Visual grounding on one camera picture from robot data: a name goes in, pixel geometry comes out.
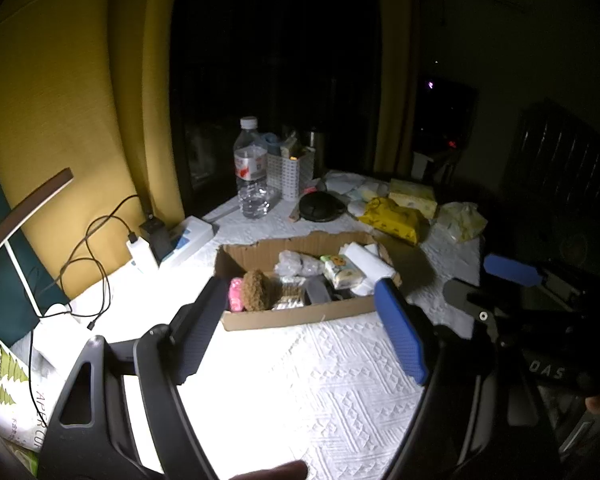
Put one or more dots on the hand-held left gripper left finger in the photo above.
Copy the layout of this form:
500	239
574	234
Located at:
197	335

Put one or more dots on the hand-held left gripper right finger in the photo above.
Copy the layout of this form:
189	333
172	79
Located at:
400	332

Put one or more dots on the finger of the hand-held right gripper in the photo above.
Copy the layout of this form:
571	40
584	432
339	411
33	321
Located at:
472	305
512	270

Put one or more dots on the pink plush toy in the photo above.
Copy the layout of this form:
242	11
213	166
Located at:
236	296

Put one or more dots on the brown plush toy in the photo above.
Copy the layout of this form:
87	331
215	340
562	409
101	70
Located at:
260	291

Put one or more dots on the small tissue packet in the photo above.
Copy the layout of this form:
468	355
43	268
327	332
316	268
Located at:
342	271

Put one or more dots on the brown cardboard box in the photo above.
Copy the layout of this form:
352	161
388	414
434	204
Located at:
290	316

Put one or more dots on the box of cotton swabs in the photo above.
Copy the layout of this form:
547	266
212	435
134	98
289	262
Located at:
290	296

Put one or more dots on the clear plastic bag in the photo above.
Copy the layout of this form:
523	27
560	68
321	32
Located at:
297	262

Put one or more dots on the grey soft item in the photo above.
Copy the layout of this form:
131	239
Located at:
320	291

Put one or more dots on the person's left hand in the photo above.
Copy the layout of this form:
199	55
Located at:
272	471

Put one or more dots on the pale yellow crumpled bag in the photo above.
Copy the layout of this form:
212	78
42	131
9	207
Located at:
460	220

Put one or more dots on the white crumpled paper towel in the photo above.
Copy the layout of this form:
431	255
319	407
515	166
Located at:
372	260

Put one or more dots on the white flat box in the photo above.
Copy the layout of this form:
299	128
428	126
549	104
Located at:
192	237

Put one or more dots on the white power adapter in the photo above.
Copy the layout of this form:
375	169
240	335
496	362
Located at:
141	255

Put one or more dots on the dark slatted chair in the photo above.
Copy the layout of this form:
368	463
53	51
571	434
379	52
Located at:
565	180

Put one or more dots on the black charger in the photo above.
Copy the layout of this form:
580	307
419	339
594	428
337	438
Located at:
156	237

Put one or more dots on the yellow wet wipes packet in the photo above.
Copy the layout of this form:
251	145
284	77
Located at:
392	220

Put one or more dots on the white embossed tablecloth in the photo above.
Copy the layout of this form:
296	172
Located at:
300	390

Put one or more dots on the pale yellow tissue pack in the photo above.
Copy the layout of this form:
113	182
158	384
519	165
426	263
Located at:
415	197

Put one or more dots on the black round lid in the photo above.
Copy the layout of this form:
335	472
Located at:
322	206

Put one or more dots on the pile of white pads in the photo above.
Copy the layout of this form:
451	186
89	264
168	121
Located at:
357	187

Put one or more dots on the small brown packet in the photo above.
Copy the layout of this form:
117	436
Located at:
295	215

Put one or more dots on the clear plastic water bottle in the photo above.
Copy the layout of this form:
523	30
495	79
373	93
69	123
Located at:
252	180

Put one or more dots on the dark monitor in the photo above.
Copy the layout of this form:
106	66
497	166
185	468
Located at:
450	110

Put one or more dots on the white perforated basket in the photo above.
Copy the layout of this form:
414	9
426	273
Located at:
290	175

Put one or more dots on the white printed paper bag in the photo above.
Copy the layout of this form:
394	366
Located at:
10	390

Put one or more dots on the dark green cushion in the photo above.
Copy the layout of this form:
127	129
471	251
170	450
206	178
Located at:
10	280

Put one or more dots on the dark metal flask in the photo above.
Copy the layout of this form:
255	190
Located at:
316	152

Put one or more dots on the narrow yellow curtain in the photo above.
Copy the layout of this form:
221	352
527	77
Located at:
395	85

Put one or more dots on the wide yellow curtain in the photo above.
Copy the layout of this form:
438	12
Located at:
70	85

